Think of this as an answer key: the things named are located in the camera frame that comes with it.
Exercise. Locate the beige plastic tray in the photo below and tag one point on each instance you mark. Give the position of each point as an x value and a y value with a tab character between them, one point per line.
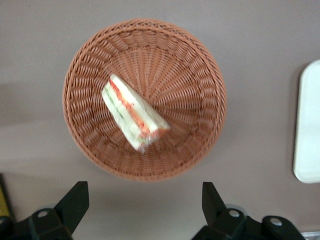
308	125

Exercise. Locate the brown round wicker basket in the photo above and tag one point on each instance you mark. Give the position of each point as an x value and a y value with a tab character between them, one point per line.
187	75

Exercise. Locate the yellow emergency stop box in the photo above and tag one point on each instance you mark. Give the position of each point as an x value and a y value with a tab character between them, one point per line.
3	200

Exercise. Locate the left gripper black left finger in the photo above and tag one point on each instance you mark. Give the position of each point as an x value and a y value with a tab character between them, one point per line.
50	225

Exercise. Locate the clear acrylic bottle rack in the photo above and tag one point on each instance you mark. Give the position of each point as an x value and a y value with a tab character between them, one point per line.
311	236

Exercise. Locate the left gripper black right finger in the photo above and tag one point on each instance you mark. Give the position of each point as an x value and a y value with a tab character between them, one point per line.
225	225

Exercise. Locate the triangle sandwich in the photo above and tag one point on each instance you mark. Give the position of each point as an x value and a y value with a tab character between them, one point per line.
130	112

